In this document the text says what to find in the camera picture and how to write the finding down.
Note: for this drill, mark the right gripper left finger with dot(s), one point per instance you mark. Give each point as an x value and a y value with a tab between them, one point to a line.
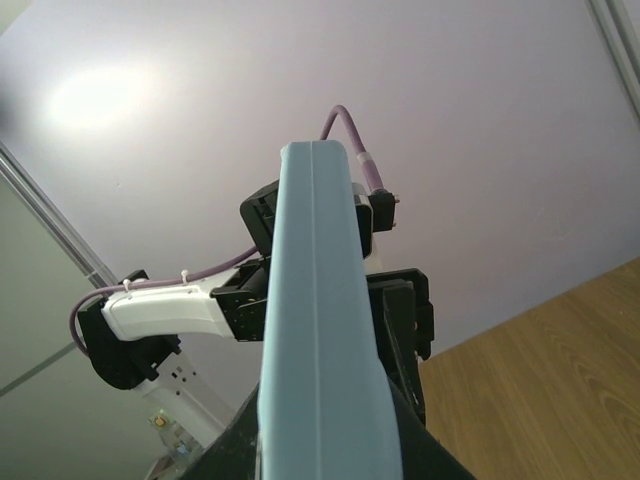
234	454

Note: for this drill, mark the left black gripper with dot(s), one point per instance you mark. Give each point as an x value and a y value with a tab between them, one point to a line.
403	318

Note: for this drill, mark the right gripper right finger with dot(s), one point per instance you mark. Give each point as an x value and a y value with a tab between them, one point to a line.
423	456

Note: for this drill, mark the phone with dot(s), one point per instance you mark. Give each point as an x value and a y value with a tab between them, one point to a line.
325	409

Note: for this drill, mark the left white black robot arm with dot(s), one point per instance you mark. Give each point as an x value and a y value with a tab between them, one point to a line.
132	334

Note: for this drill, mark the right aluminium corner post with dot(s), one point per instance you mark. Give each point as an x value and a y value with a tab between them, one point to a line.
618	25

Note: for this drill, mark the aluminium corner post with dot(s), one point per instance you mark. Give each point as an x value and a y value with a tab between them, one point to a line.
618	25
66	236

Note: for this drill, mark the left aluminium corner post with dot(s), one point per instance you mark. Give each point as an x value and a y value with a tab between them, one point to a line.
66	236

